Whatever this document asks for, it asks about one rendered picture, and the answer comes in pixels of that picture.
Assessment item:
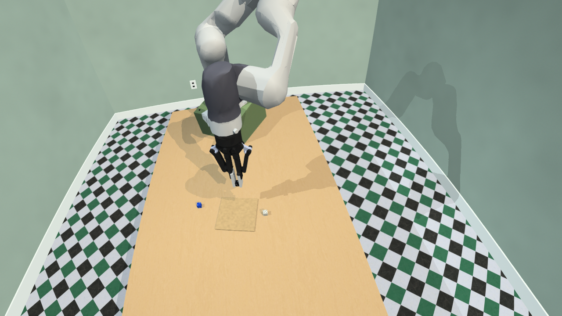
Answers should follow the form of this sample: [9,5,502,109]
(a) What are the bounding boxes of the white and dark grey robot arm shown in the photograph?
[195,0,299,136]

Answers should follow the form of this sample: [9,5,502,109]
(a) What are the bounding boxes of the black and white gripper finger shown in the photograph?
[231,143,252,187]
[209,145,236,187]

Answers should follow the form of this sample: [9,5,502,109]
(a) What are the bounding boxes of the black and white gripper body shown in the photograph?
[214,130,244,156]

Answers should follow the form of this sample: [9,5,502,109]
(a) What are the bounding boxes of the tan square mat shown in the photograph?
[215,197,258,232]

